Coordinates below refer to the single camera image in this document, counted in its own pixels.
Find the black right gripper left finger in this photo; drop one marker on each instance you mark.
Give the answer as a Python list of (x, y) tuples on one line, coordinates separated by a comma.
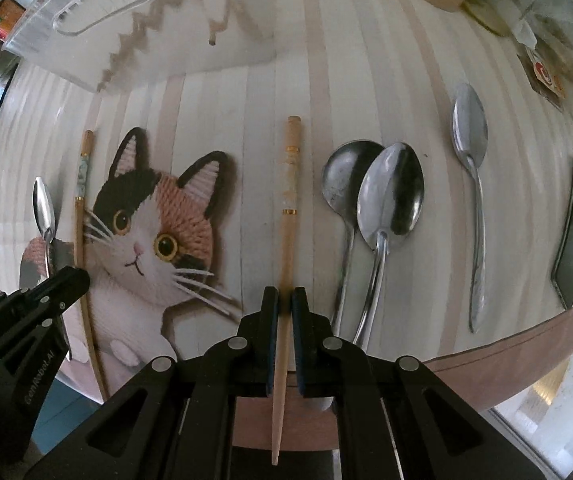
[(173, 420)]

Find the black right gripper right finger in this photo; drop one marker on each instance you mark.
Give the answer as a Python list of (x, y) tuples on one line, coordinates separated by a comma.
[(396, 419)]

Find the wooden chopstick with gold bands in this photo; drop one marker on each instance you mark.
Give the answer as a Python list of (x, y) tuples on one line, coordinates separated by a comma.
[(289, 223)]

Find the dark round steel spoon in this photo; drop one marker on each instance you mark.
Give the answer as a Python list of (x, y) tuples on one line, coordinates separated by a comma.
[(342, 176)]

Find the small steel spoon at left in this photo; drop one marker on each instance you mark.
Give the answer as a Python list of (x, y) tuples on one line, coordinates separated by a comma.
[(45, 218)]

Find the cat print table mat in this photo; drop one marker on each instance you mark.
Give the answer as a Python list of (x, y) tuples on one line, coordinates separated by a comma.
[(151, 249)]

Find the wooden chopstick with patterned band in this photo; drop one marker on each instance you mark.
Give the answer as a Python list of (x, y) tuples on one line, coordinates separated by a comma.
[(86, 148)]

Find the large shiny steel spoon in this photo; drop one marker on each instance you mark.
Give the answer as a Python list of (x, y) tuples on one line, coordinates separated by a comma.
[(389, 205)]

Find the slim steel spoon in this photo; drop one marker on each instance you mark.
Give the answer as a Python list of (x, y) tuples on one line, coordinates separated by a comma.
[(469, 136)]

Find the clear plastic utensil tray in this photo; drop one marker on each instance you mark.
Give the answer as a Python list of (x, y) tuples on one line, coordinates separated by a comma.
[(118, 45)]

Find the red white packet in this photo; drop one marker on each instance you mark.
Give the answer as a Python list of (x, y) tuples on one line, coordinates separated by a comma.
[(541, 79)]

